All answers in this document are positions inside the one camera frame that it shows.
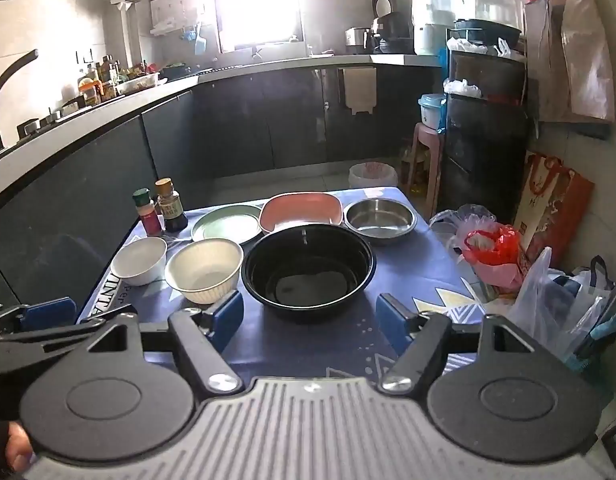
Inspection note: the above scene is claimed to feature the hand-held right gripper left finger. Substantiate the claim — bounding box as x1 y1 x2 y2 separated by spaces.
85 289 245 396

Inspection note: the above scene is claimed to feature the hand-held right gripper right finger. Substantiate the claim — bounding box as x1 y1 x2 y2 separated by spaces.
376 293 535 395

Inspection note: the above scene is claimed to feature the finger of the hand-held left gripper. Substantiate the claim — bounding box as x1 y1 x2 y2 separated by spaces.
0 313 125 377
0 297 79 334

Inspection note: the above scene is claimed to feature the white plate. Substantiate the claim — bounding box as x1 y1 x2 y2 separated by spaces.
164 238 245 305
110 235 168 287

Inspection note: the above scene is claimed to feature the green plate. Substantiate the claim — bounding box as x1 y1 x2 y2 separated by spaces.
190 204 265 246

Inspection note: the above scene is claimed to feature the large black bowl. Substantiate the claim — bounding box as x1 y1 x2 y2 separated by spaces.
241 224 377 322

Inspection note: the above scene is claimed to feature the stainless steel bowl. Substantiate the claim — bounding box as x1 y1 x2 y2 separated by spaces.
343 197 418 246

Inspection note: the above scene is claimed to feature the pink square dish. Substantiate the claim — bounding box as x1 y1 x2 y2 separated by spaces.
259 192 345 235

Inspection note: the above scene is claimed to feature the person's left hand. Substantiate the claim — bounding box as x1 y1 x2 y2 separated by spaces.
0 419 35 471

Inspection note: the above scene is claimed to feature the blue printed tablecloth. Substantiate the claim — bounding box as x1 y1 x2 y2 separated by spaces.
77 186 488 401

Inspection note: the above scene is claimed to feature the clear plastic bag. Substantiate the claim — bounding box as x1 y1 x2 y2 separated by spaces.
430 203 496 252

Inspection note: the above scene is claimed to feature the dark soy sauce bottle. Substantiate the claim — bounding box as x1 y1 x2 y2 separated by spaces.
154 177 189 234

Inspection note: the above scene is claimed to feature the red plastic bag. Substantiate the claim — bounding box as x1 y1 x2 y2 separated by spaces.
460 224 524 267

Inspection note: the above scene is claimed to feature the red spice bottle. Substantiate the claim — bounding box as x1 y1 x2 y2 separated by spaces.
132 188 164 236

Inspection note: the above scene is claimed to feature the white trash bin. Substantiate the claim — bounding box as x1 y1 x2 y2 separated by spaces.
348 161 400 192

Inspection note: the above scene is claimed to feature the white plastic bag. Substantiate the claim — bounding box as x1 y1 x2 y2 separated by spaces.
443 78 484 99
506 247 614 362
446 36 511 59

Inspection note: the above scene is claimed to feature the pink plastic stool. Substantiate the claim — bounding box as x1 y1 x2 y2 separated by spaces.
406 122 445 221

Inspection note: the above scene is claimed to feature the black shelf cabinet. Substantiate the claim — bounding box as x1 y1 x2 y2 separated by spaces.
440 46 532 222

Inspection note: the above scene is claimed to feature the dark kitchen counter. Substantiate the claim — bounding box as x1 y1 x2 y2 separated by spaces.
0 52 445 311

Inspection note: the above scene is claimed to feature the red gift bag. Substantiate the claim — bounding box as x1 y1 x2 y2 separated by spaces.
512 151 596 272

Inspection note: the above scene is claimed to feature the blue white lidded container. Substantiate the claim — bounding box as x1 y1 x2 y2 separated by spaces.
418 93 448 131

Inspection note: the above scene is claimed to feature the white hanging bin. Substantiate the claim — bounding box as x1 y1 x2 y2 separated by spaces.
337 66 378 115

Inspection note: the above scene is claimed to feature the row of condiment bottles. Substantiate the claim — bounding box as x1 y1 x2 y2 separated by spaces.
76 54 161 106

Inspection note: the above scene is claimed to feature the black frying pan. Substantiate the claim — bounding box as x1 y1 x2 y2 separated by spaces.
0 48 39 132

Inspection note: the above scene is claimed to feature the black air fryer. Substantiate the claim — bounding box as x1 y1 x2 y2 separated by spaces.
371 0 411 54

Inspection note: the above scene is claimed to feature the black wok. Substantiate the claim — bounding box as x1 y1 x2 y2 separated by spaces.
455 18 523 46

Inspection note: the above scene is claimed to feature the tall white appliance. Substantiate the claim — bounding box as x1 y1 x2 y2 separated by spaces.
411 0 466 56

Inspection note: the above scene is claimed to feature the bright window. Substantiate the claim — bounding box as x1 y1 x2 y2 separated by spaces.
212 0 309 52

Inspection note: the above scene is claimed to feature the white domed appliance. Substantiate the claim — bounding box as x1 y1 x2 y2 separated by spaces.
474 0 526 29

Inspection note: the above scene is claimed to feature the brown paper bag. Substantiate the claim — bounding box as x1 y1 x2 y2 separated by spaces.
524 0 616 124

